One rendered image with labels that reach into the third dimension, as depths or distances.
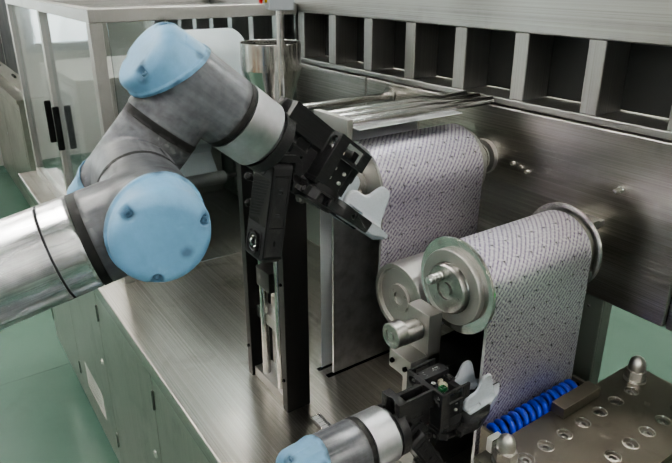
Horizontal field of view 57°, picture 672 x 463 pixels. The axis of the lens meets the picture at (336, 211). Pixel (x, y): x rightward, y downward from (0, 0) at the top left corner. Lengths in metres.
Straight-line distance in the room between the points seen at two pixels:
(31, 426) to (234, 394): 1.66
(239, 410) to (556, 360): 0.59
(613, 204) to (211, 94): 0.74
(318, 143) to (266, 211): 0.09
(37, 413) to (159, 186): 2.49
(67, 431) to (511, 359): 2.08
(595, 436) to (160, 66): 0.81
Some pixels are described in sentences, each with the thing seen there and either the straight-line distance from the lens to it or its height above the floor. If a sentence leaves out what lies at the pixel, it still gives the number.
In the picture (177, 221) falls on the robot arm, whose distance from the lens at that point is 0.45.
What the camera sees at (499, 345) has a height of 1.17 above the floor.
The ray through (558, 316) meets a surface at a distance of 1.05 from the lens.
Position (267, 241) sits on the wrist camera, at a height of 1.41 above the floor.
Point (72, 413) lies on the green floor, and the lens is 2.85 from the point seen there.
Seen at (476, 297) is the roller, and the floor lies 1.26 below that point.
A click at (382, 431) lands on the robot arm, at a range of 0.82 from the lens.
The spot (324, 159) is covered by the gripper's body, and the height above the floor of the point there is 1.49.
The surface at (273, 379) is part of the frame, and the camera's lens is 1.27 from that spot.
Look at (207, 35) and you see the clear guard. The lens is 1.67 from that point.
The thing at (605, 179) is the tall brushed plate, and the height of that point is 1.36.
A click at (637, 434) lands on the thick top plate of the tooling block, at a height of 1.03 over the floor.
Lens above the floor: 1.68
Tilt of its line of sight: 21 degrees down
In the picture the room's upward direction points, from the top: straight up
